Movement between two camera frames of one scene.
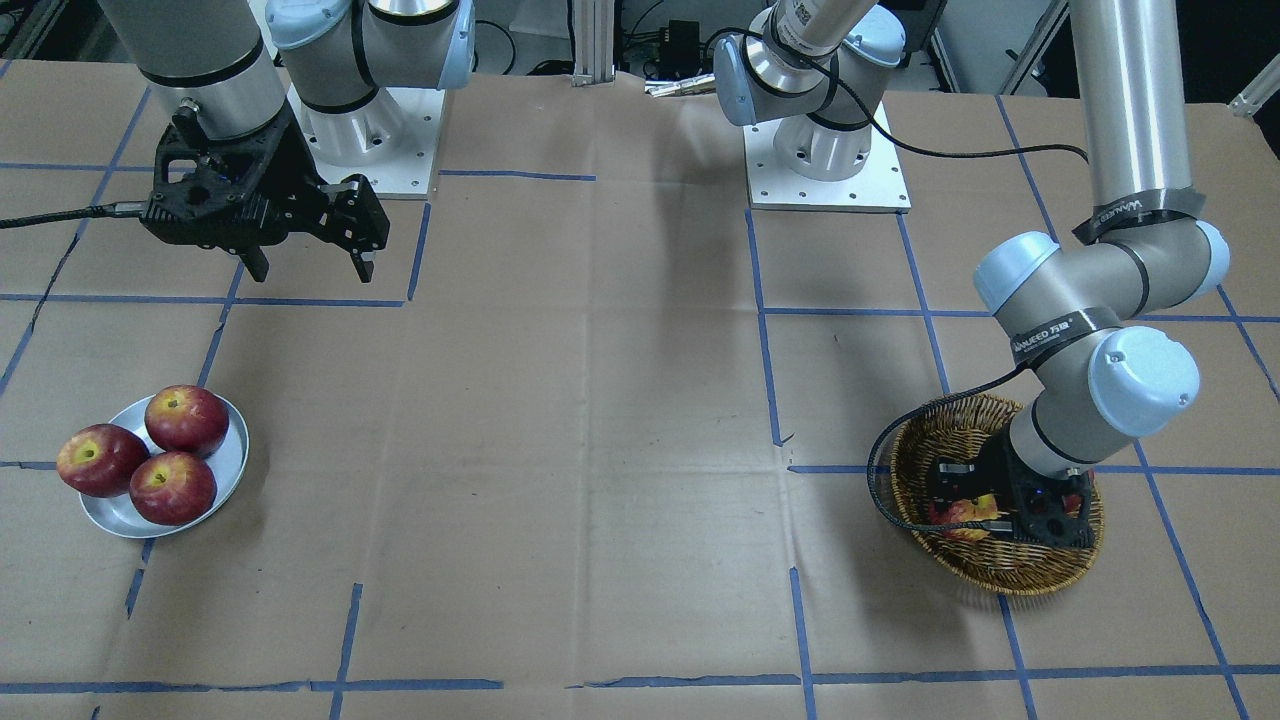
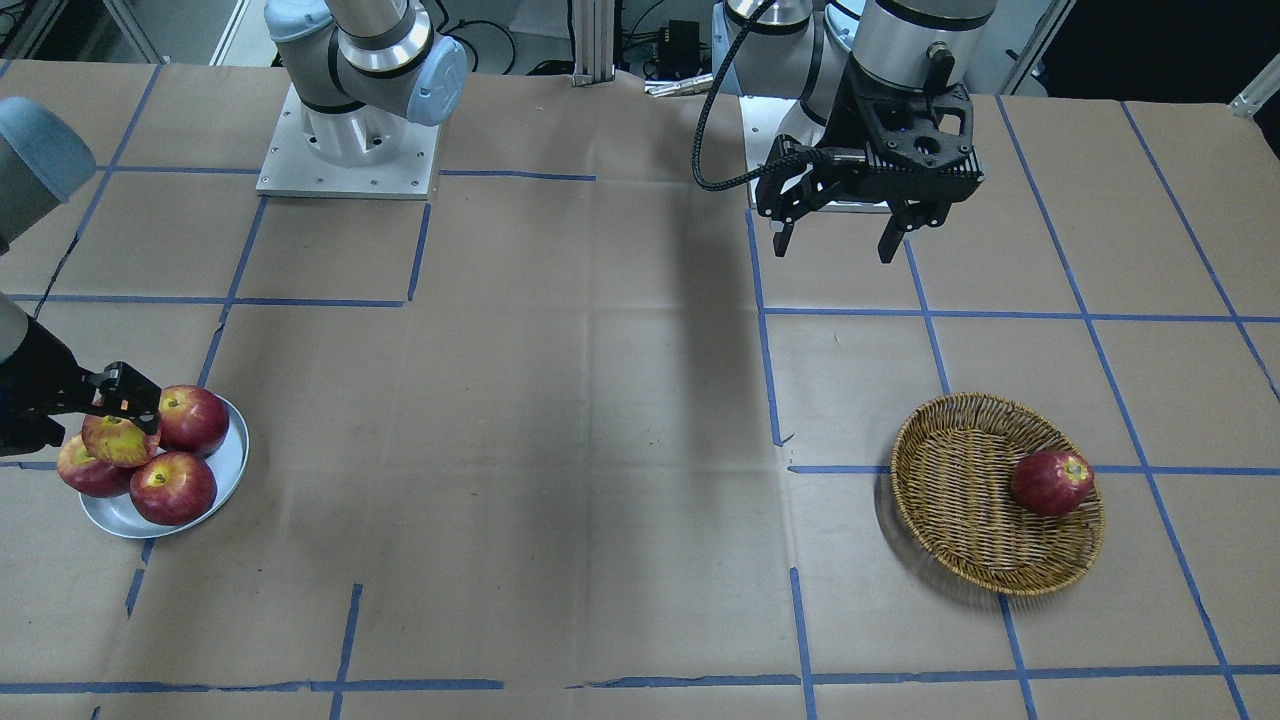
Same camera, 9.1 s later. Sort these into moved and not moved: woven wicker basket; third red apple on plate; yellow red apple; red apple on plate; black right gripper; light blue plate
Moved: black right gripper; yellow red apple
Not moved: third red apple on plate; red apple on plate; light blue plate; woven wicker basket
